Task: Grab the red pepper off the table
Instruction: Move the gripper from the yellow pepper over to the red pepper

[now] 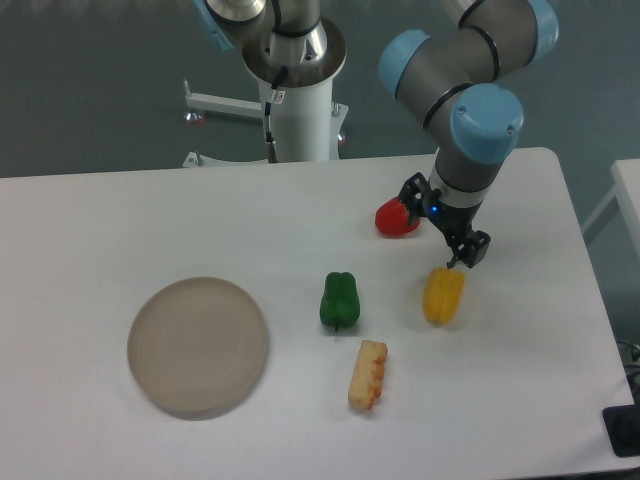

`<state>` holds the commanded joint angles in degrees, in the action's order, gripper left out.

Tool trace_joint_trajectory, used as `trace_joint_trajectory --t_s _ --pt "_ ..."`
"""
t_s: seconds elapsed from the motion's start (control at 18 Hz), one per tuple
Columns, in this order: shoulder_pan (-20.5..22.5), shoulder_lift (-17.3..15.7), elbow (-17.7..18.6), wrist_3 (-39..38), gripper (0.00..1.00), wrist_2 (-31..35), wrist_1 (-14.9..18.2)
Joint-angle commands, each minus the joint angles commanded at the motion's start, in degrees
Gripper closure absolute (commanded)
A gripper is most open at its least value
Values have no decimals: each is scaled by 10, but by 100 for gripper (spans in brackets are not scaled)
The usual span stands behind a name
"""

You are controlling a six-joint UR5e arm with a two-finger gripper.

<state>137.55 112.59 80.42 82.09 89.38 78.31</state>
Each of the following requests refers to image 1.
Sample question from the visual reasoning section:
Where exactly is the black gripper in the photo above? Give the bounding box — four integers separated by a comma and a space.
398, 172, 491, 269

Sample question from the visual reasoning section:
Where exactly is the red toy pepper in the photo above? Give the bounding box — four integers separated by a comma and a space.
374, 197, 420, 237

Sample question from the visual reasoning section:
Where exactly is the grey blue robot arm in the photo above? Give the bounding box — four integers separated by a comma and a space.
195, 1, 559, 267

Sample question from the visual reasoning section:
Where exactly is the yellow toy pepper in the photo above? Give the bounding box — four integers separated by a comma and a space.
422, 267, 466, 325

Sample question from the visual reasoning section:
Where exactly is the green toy pepper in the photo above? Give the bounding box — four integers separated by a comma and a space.
319, 272, 361, 332

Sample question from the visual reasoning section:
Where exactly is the yellow toy corn piece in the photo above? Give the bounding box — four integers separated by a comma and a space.
348, 340, 388, 411

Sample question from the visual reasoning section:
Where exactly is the white side table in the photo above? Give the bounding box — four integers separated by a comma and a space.
581, 158, 639, 251

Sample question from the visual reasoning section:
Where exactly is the black device at table edge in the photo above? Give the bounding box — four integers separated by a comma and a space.
602, 404, 639, 458

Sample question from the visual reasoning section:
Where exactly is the beige round plate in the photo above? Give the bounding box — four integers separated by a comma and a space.
127, 277, 269, 421

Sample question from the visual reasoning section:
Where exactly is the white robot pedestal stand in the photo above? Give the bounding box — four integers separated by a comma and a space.
183, 17, 349, 163

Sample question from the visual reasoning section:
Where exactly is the black cable on pedestal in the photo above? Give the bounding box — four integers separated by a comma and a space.
262, 65, 289, 164

